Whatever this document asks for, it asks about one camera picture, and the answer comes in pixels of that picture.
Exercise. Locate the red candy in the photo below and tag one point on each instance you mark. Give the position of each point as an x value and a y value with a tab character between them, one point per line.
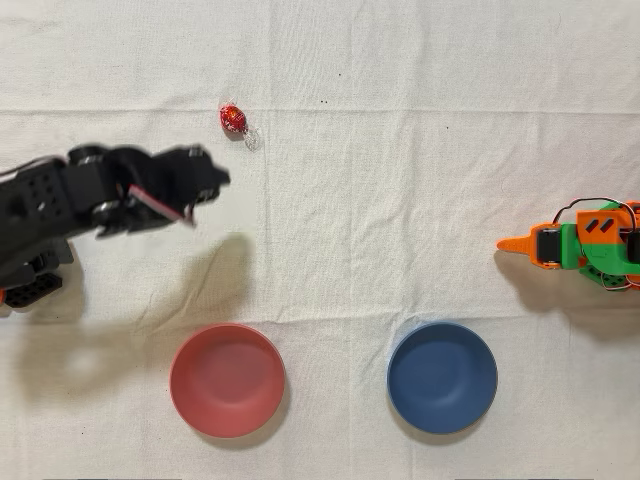
232	118

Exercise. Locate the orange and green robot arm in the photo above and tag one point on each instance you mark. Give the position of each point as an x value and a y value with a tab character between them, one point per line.
605	250

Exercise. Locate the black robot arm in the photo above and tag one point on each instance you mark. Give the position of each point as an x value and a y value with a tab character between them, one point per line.
40	200

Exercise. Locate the blue bowl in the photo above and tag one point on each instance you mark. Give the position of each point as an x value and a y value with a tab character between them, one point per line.
442	377

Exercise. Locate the red bowl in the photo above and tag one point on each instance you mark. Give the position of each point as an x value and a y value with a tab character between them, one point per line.
227	382

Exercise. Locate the white tablecloth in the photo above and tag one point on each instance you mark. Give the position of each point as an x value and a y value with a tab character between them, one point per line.
350	225

